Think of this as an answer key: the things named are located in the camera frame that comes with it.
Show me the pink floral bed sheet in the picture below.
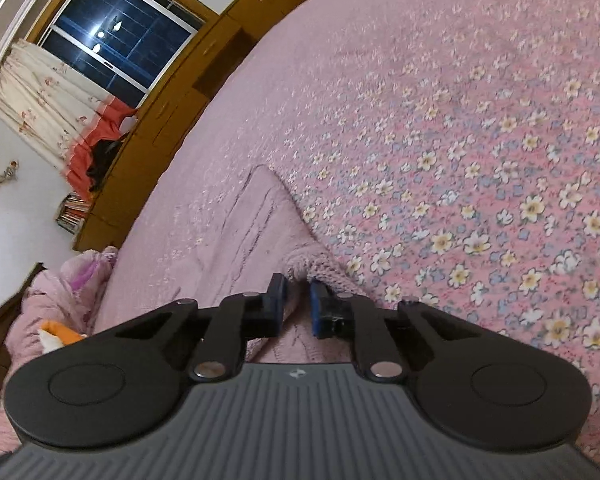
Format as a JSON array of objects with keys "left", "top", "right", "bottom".
[{"left": 0, "top": 0, "right": 600, "bottom": 480}]

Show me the pink quilt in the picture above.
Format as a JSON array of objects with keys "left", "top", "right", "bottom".
[{"left": 2, "top": 245, "right": 121, "bottom": 363}]

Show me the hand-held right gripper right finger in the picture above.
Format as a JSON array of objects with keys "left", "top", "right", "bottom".
[{"left": 307, "top": 280, "right": 482, "bottom": 381}]

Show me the pink fuzzy garment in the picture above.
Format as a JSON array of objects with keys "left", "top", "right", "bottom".
[{"left": 92, "top": 165, "right": 368, "bottom": 366}]

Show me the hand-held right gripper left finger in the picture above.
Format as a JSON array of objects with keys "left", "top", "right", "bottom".
[{"left": 114, "top": 272, "right": 288, "bottom": 381}]

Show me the dark glass window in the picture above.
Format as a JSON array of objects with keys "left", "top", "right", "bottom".
[{"left": 27, "top": 0, "right": 206, "bottom": 111}]

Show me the white and orange plush toy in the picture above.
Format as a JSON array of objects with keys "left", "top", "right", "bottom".
[{"left": 37, "top": 320, "right": 88, "bottom": 353}]

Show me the stack of books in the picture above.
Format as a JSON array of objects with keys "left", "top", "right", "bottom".
[{"left": 55, "top": 192, "right": 93, "bottom": 236}]

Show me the wooden cabinet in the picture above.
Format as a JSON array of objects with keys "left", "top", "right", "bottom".
[{"left": 72, "top": 0, "right": 361, "bottom": 253}]

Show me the cream floral curtain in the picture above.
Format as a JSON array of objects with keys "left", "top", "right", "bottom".
[{"left": 0, "top": 42, "right": 141, "bottom": 201}]

